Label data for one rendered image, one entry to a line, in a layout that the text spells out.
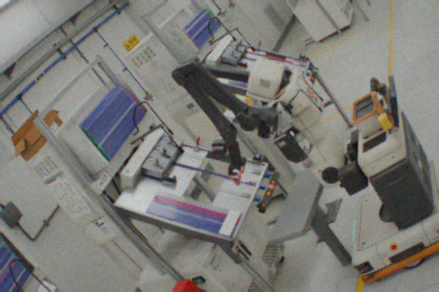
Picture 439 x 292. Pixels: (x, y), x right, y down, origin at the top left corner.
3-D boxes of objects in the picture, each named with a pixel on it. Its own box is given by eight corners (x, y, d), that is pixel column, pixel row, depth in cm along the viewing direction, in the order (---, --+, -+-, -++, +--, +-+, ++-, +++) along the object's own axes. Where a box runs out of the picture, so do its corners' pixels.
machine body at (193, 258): (290, 251, 377) (239, 191, 359) (262, 322, 324) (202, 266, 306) (223, 272, 415) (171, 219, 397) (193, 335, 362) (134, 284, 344)
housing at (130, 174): (165, 148, 356) (165, 129, 347) (133, 195, 318) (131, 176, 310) (153, 145, 357) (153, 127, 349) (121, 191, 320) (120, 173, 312)
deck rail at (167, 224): (233, 246, 290) (234, 238, 286) (232, 248, 288) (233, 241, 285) (115, 210, 306) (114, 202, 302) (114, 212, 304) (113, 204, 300)
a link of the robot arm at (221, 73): (187, 66, 288) (193, 58, 296) (187, 88, 296) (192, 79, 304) (271, 78, 281) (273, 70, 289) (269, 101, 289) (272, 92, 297)
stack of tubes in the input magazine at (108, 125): (146, 113, 342) (121, 81, 334) (110, 161, 303) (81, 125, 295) (134, 121, 349) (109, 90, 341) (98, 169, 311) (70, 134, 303)
